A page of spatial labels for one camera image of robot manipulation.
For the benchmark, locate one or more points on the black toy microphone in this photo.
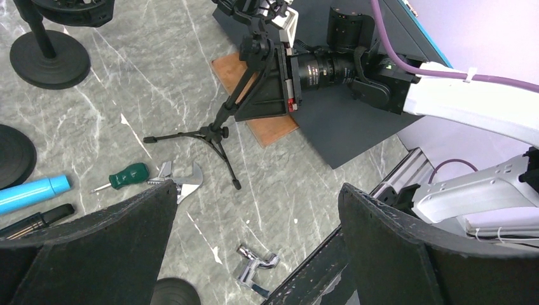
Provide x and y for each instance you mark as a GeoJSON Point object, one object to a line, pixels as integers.
{"type": "Point", "coordinates": [37, 221]}

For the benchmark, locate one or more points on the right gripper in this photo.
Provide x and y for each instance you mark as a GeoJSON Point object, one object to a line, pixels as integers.
{"type": "Point", "coordinates": [317, 67]}

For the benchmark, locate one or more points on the black shock mount stand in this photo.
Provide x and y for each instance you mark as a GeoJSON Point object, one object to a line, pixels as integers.
{"type": "Point", "coordinates": [51, 59]}

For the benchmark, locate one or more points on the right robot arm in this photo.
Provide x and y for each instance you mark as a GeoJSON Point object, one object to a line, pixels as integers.
{"type": "Point", "coordinates": [500, 105]}

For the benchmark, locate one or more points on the red handled adjustable wrench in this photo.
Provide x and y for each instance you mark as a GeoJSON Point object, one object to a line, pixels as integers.
{"type": "Point", "coordinates": [184, 185]}

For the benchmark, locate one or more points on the dark grey network switch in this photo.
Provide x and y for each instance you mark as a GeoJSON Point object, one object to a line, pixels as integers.
{"type": "Point", "coordinates": [337, 126]}

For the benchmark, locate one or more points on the green handled screwdriver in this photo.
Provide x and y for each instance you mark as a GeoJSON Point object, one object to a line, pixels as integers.
{"type": "Point", "coordinates": [135, 173]}

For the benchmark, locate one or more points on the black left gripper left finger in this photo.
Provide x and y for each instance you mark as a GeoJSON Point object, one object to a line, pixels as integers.
{"type": "Point", "coordinates": [112, 256]}

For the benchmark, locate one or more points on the black stand for pink microphone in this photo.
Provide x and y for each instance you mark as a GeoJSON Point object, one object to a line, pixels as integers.
{"type": "Point", "coordinates": [18, 157]}

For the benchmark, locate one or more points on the black tripod microphone stand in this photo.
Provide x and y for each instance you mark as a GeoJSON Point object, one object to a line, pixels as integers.
{"type": "Point", "coordinates": [257, 51]}

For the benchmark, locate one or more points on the blue toy microphone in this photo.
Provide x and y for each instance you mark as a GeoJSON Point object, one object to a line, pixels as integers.
{"type": "Point", "coordinates": [25, 195]}

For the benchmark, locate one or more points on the black front microphone stand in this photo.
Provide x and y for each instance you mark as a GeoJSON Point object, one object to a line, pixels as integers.
{"type": "Point", "coordinates": [174, 291]}

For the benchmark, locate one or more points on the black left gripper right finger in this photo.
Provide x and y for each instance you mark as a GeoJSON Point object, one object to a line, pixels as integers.
{"type": "Point", "coordinates": [399, 259]}

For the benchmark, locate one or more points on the chrome faucet fitting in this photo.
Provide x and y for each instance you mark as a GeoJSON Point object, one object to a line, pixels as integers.
{"type": "Point", "coordinates": [254, 262]}

